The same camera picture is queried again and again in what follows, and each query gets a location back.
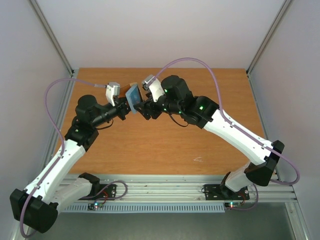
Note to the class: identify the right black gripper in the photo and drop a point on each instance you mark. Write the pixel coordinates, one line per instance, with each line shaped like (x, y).
(149, 107)

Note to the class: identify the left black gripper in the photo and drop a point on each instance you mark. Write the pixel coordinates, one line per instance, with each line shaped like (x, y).
(122, 107)

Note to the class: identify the blue VIP card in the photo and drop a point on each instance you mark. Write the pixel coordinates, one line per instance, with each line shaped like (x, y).
(133, 97)

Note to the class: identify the brown leather card holder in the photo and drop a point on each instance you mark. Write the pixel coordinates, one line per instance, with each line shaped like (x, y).
(125, 88)

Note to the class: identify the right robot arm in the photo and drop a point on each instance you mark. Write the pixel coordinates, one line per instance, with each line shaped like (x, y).
(172, 96)

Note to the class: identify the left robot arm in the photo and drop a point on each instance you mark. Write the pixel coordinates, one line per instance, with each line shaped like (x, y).
(41, 201)

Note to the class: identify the left circuit board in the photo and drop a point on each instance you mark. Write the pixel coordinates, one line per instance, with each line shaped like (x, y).
(96, 206)

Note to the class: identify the circuit board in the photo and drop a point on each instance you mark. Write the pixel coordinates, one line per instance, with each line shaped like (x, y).
(96, 206)
(232, 205)

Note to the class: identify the right circuit board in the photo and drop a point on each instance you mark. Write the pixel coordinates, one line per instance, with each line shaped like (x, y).
(232, 205)

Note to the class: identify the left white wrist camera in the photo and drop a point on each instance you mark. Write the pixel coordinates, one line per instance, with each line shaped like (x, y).
(112, 91)

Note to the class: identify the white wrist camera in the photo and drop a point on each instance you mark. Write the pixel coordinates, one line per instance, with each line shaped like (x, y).
(153, 85)
(112, 91)

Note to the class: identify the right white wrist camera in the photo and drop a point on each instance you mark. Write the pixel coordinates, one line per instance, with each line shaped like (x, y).
(153, 85)

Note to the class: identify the aluminium rail frame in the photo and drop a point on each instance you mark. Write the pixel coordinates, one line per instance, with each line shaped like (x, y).
(161, 188)

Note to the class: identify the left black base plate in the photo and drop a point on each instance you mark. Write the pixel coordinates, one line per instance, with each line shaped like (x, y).
(110, 192)

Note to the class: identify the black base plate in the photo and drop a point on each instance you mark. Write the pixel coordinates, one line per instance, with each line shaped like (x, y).
(214, 192)
(110, 192)

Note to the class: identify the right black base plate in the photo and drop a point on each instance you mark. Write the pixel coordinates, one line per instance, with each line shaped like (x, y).
(214, 192)

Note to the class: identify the left aluminium corner post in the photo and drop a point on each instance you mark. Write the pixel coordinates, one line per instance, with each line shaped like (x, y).
(49, 32)

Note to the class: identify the aluminium corner post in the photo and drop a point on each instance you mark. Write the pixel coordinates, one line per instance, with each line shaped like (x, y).
(49, 32)
(280, 15)

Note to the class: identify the grey slotted cable duct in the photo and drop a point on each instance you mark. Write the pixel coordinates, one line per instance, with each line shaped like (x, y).
(146, 208)

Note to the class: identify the right aluminium corner post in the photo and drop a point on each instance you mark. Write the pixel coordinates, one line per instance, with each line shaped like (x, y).
(280, 15)

